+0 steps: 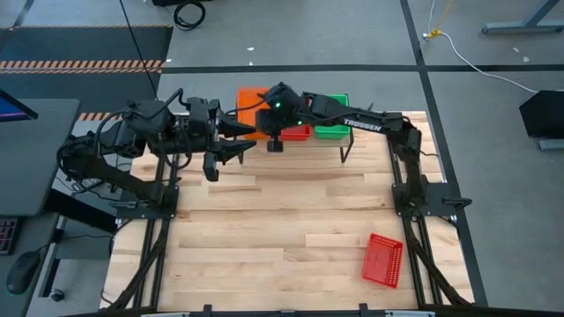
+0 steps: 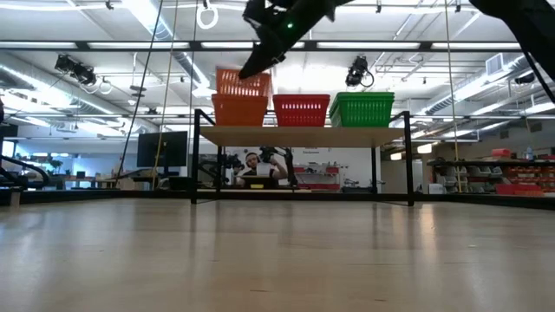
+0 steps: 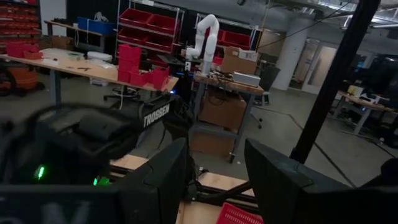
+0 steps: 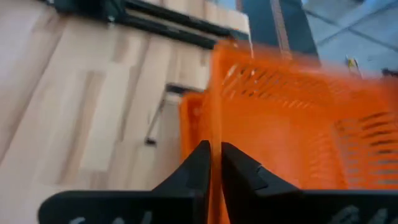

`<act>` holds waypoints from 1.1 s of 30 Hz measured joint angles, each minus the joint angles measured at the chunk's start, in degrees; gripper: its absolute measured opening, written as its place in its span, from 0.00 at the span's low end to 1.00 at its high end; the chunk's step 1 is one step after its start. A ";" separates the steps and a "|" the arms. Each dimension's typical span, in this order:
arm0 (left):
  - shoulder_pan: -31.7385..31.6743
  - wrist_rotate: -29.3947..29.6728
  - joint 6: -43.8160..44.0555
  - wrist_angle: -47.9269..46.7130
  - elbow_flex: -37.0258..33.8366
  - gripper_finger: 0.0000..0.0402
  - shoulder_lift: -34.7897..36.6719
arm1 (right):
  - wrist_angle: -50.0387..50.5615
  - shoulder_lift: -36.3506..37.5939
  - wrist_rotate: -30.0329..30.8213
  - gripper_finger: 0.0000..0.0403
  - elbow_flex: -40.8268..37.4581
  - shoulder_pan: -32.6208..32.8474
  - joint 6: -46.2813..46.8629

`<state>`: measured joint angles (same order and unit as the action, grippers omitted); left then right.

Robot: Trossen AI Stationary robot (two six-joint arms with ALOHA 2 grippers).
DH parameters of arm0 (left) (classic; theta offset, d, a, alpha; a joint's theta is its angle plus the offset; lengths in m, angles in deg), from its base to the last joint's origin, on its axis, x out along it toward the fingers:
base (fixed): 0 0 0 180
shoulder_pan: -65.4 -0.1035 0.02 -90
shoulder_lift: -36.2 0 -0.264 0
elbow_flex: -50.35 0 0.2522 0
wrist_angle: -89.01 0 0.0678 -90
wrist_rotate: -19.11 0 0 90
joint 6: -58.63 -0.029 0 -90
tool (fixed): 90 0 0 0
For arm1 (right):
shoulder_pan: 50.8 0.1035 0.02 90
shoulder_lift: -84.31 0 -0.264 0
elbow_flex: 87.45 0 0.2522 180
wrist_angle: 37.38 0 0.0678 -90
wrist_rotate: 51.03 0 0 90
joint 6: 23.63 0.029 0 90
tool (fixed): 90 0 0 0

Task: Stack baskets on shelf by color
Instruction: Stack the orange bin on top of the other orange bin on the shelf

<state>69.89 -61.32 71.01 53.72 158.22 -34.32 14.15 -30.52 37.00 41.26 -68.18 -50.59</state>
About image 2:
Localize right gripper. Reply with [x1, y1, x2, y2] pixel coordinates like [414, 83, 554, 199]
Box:
[238, 0, 352, 80]

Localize wooden shelf with black legs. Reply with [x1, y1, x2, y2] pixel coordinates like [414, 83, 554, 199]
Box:
[190, 107, 416, 207]

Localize person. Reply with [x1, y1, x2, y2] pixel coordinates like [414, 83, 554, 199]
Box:
[236, 151, 290, 190]

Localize black computer monitor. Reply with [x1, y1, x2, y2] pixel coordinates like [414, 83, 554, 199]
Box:
[137, 131, 189, 168]

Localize white ceiling air vent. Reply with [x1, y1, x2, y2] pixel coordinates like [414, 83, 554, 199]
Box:
[485, 52, 505, 77]

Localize storage rack with red bins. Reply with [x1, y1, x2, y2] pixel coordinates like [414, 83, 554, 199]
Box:
[427, 146, 555, 196]

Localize black aluminium frame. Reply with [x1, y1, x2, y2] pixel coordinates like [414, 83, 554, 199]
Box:
[0, 40, 555, 207]

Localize white hanging ring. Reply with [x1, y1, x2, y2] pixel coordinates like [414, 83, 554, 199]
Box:
[195, 0, 219, 30]

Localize black ceiling-mounted camera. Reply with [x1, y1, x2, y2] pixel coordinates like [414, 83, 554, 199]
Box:
[54, 54, 99, 87]
[344, 55, 375, 88]

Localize silver ventilation duct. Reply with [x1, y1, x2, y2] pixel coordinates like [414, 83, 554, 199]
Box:
[125, 0, 226, 99]

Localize thin black hanging cable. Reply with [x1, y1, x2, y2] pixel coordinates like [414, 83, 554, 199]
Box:
[120, 0, 165, 168]

